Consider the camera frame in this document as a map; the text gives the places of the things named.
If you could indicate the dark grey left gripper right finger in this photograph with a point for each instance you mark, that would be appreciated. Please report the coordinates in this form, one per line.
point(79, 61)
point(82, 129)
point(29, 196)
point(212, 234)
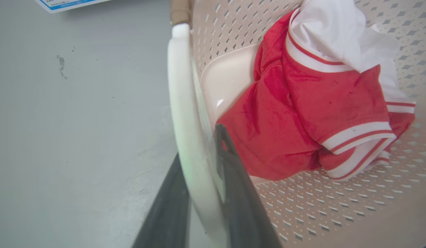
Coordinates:
point(240, 203)

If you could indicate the white cloth garment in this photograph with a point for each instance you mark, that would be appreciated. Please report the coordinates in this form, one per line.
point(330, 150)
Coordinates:
point(340, 31)

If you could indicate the white perforated plastic laundry basket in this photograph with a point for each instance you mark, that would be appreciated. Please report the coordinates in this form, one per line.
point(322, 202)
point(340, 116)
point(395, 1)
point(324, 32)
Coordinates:
point(323, 210)

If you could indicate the white sheet with blue border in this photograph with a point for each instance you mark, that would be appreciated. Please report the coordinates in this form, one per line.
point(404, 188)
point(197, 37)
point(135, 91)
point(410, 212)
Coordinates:
point(66, 3)

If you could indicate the red shirt with white stripes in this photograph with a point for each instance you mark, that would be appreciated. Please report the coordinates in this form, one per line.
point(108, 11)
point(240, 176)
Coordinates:
point(302, 117)

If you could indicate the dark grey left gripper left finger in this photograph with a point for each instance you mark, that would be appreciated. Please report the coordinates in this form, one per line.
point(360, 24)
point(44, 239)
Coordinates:
point(164, 213)

